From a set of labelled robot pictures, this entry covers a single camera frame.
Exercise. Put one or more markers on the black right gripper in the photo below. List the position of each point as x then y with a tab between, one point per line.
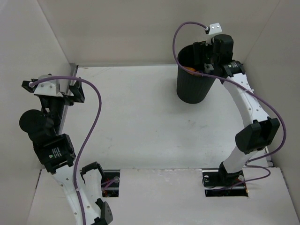
200	48

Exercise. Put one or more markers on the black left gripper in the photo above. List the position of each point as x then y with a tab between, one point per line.
68	101

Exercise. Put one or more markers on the orange juice bottle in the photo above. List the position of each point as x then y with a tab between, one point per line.
190	70

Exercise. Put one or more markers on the red label clear bottle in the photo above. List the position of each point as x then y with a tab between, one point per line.
207	69

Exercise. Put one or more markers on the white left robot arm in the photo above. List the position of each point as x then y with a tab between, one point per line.
55	150

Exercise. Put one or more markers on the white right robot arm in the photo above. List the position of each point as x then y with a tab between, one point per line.
259	128

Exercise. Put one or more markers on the black ribbed plastic bin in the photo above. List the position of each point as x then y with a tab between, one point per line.
191	88

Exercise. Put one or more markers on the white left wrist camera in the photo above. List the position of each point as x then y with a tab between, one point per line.
48	88

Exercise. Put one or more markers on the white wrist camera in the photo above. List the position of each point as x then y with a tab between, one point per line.
48	88
213	29

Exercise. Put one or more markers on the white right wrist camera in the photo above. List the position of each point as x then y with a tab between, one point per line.
213	29

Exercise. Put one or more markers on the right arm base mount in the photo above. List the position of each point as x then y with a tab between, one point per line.
216	186

